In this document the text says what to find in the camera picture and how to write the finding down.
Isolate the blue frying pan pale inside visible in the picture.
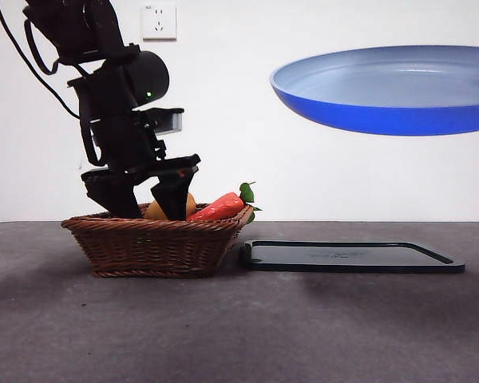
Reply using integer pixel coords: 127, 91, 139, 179
269, 45, 479, 136

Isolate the red chili pepper green stem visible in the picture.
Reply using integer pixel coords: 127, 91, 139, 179
186, 181, 263, 223

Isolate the yellow potato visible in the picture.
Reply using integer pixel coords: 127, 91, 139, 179
143, 191, 197, 221

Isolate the brown woven wicker basket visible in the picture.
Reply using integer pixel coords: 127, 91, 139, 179
60, 202, 255, 279

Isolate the black rectangular tray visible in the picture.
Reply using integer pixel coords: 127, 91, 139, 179
239, 239, 466, 274

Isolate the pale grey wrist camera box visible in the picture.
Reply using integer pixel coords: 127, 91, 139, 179
151, 106, 185, 136

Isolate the white wall socket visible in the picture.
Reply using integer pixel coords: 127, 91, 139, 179
142, 4, 177, 41

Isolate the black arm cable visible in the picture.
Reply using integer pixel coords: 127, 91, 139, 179
0, 0, 83, 120
23, 15, 63, 77

